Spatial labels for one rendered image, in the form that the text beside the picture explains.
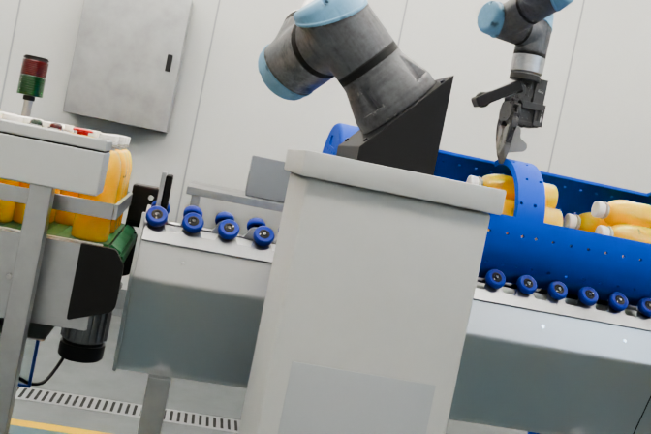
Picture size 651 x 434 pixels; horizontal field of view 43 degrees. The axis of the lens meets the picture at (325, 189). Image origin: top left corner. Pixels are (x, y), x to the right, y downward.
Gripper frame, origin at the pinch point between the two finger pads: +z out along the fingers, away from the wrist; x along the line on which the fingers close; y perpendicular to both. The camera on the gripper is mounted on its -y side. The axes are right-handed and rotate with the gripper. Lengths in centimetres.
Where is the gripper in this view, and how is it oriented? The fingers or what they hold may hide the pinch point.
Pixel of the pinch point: (499, 157)
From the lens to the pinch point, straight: 194.9
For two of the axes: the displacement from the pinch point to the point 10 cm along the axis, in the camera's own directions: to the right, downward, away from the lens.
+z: -2.0, 9.8, 0.2
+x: -1.6, -0.6, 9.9
